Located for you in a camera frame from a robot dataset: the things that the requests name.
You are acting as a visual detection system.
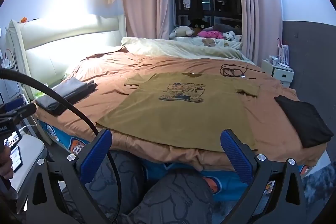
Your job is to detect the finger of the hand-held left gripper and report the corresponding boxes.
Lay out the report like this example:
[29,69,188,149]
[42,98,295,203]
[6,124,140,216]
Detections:
[7,103,37,121]

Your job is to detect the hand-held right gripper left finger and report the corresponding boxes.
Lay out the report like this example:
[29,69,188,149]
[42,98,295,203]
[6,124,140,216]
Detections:
[31,129,113,224]

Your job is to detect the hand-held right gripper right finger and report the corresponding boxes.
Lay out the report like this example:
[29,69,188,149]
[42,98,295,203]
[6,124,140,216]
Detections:
[220,129,307,224]

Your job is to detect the olive printed t-shirt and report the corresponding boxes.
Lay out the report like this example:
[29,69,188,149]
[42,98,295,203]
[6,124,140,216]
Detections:
[96,72,260,151]

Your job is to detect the person's left hand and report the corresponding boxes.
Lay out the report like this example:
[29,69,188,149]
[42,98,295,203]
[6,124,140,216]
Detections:
[0,147,14,180]

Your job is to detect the smartphone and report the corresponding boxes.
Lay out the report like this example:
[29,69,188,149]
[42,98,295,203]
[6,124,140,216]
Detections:
[10,146,24,172]
[3,132,23,148]

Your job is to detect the folded black garment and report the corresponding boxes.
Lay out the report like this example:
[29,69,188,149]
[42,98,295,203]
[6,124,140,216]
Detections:
[274,95,334,149]
[35,79,98,116]

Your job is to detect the blue cartoon bed sheet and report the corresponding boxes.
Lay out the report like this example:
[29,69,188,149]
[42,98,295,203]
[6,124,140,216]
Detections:
[37,119,315,201]

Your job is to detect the white chair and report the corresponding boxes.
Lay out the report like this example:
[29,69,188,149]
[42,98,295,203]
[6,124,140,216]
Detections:
[10,133,48,193]

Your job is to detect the folded grey garment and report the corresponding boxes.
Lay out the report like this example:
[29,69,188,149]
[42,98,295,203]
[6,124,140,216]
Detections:
[52,77,89,99]

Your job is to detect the white power adapter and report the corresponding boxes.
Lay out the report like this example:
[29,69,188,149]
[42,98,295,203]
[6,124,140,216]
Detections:
[0,49,15,69]

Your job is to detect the brown duvet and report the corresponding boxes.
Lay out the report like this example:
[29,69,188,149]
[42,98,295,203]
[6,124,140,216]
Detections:
[35,49,328,169]

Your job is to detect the grey patterned pants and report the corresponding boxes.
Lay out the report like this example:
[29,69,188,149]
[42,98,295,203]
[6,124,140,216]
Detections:
[63,151,214,224]

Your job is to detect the cream padded headboard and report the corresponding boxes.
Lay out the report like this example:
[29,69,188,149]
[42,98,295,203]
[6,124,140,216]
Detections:
[6,14,126,101]

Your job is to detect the grey shaggy rug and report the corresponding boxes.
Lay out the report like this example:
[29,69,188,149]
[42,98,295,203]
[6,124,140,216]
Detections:
[302,161,332,206]

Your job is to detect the white nightstand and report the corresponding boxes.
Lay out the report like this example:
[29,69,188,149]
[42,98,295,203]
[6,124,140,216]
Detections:
[261,59,294,88]

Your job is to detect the striped paper bag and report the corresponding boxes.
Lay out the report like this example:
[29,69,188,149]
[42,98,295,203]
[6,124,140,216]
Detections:
[276,39,290,67]

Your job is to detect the black and white plush toy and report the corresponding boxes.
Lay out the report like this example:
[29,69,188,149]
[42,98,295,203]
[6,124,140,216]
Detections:
[223,31,242,42]

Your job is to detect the pink plush toy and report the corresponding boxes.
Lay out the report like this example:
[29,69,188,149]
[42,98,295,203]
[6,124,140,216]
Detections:
[197,30,225,39]

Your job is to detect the cream blanket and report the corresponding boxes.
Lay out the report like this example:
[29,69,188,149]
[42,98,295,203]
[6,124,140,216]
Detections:
[121,36,255,64]

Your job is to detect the grey cushion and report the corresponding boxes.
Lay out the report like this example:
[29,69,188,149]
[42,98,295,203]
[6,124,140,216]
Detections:
[202,24,242,34]

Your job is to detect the thick black gripper cable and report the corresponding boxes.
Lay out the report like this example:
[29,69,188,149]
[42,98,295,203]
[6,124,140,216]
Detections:
[0,68,122,224]

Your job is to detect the thin black cable coil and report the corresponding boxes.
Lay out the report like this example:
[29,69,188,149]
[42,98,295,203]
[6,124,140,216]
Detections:
[220,63,265,80]

